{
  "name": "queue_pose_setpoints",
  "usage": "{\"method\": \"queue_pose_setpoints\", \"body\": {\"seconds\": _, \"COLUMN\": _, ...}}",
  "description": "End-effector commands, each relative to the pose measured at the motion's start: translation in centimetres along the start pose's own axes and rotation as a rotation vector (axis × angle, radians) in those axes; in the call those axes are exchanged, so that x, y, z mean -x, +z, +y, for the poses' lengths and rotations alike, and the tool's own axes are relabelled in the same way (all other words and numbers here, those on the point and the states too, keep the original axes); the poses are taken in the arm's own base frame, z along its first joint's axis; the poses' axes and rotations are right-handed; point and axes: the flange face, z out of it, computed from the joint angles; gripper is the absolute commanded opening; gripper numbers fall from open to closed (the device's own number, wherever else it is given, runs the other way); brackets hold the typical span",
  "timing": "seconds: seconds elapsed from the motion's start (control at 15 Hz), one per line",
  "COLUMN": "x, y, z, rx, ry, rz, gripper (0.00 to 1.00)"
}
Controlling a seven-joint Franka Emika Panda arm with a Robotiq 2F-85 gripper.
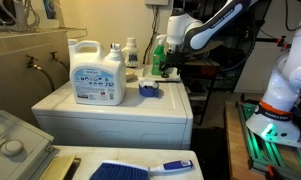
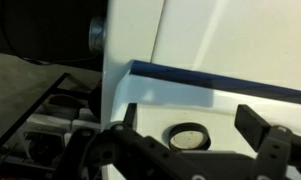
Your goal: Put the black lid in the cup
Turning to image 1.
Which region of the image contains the large white detergent jug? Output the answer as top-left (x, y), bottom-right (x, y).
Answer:
top-left (67, 38), bottom-right (127, 107)

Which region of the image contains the blue packet on shelf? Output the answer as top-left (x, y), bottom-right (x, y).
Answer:
top-left (42, 0), bottom-right (58, 20)

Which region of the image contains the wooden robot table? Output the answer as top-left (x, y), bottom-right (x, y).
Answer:
top-left (224, 99), bottom-right (268, 180)

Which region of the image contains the brass coloured dispenser flap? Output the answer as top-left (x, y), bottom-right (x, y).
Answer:
top-left (39, 154), bottom-right (82, 180)

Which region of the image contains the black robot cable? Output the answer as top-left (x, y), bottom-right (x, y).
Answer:
top-left (219, 0), bottom-right (301, 73)

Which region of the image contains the green spray bottle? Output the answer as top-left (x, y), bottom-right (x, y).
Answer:
top-left (151, 33), bottom-right (169, 76)

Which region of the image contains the wall shelf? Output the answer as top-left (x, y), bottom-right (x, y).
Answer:
top-left (0, 27), bottom-right (88, 42)

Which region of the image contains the bundle of white cables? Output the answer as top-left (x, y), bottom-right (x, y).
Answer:
top-left (0, 0), bottom-right (41, 33)

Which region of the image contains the black metal storage rack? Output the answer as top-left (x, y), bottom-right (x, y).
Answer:
top-left (168, 0), bottom-right (273, 126)

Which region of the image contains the wall water tap with hose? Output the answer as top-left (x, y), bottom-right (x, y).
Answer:
top-left (48, 50), bottom-right (70, 72)
top-left (25, 54), bottom-right (56, 92)

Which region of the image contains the white front-load washing machine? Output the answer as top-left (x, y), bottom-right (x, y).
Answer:
top-left (31, 65), bottom-right (195, 151)

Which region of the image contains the beige bowl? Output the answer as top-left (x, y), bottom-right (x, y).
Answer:
top-left (124, 68), bottom-right (137, 81)

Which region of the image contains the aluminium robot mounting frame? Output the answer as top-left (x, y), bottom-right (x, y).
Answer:
top-left (236, 99), bottom-right (301, 180)

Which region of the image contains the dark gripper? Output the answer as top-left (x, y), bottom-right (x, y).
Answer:
top-left (159, 50), bottom-right (188, 80)

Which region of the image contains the wall electrical box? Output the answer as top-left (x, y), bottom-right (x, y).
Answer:
top-left (144, 0), bottom-right (170, 6)

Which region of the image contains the white top-load washing machine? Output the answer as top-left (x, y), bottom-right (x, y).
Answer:
top-left (0, 109), bottom-right (205, 180)

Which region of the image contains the blue cup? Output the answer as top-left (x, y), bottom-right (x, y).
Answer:
top-left (138, 79), bottom-right (160, 98)

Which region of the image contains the blue hand brush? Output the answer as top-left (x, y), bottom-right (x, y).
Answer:
top-left (88, 159), bottom-right (195, 180)

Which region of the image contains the white washer control knob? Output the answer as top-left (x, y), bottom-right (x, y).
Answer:
top-left (0, 139), bottom-right (25, 157)

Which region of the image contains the small white detergent bottle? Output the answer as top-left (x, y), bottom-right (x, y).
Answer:
top-left (121, 36), bottom-right (140, 70)

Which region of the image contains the black wall power cord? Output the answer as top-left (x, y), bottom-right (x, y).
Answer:
top-left (142, 5), bottom-right (160, 66)

